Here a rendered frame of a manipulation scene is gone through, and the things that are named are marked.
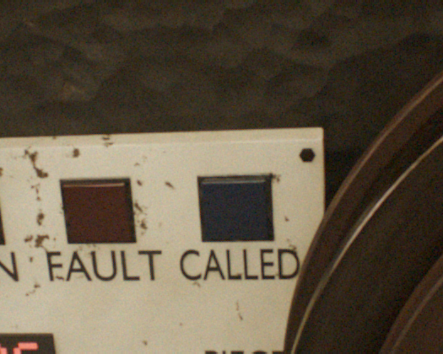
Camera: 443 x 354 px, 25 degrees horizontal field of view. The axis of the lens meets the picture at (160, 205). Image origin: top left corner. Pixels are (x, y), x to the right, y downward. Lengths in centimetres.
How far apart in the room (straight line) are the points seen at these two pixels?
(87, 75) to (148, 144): 5
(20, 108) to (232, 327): 18
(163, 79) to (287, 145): 8
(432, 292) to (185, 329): 22
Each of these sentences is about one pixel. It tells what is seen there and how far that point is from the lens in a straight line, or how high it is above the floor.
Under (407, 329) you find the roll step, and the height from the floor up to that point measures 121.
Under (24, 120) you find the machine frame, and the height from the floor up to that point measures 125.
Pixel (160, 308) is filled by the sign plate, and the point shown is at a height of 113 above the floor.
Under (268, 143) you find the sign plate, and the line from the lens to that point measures 56.
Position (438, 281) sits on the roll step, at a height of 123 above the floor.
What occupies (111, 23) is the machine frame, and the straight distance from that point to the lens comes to 57.
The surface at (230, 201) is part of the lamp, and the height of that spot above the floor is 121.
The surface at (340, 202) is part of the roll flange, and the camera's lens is 49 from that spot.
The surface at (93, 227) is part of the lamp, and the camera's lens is 58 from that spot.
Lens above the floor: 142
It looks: 23 degrees down
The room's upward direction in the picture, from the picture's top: 5 degrees counter-clockwise
